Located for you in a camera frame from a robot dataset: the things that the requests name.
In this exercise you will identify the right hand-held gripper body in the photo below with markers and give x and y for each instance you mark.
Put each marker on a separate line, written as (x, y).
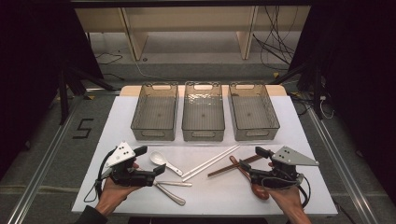
(289, 157)

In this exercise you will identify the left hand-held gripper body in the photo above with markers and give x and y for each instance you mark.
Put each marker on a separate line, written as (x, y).
(120, 155)

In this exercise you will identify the white ceramic spoon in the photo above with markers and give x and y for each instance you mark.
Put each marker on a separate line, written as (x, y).
(157, 158)

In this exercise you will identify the brown wooden spoon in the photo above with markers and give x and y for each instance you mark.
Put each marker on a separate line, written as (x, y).
(260, 191)

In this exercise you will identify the silver metal cutlery piece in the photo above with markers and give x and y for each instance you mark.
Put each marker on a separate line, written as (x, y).
(174, 198)

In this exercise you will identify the smoky transparent plastic bin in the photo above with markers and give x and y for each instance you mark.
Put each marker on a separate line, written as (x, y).
(252, 115)
(203, 118)
(155, 112)

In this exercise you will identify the person's left hand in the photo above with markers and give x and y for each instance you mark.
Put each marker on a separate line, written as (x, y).
(113, 193)

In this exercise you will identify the person's right hand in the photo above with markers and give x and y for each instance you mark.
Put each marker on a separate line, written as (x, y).
(288, 197)

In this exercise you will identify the black metal stand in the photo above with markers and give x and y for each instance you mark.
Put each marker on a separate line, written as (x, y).
(63, 99)
(317, 93)

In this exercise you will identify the black curtain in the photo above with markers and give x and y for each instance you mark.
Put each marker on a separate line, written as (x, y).
(358, 62)
(31, 62)

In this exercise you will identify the beige wooden desk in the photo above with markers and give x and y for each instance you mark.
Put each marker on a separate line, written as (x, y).
(186, 18)

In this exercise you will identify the short aluminium floor rail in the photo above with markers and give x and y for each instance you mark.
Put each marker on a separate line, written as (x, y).
(102, 91)

